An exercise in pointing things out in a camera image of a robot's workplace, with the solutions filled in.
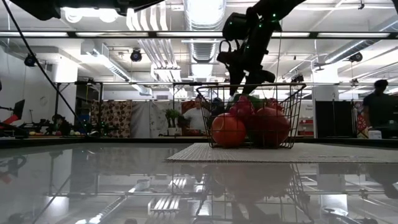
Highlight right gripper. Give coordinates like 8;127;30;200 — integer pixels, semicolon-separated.
216;12;282;97

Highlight green apple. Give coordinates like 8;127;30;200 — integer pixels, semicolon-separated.
248;95;266;110

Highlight purple grape bunch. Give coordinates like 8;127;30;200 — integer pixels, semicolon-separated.
228;95;254;118

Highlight red bell pepper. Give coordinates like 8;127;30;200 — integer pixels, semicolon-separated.
265;97;285;111

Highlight orange fruit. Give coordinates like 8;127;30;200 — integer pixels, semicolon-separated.
211;112;248;149

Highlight dark red pomegranate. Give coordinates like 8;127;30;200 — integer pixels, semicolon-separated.
249;107;291;148

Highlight person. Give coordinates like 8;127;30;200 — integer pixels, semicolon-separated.
361;78;398;138
50;114;73;136
182;97;206;132

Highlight red storage bins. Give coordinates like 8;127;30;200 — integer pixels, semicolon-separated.
297;117;315;137

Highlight potted green plant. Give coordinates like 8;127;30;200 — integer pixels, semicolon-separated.
164;108;182;136

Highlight grey woven placemat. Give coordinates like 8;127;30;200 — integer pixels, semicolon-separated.
164;142;398;164

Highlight colourful patterned panel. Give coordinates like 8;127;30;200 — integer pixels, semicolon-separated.
355;101;369;139

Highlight brown patterned panel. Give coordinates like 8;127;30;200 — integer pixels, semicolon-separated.
90;99;133;139

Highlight wire mesh basket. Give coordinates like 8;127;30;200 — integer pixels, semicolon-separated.
195;83;307;150

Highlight black partition wall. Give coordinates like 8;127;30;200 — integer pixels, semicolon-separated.
315;100;354;139

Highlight black cable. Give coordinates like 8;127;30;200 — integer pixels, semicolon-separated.
1;0;90;135

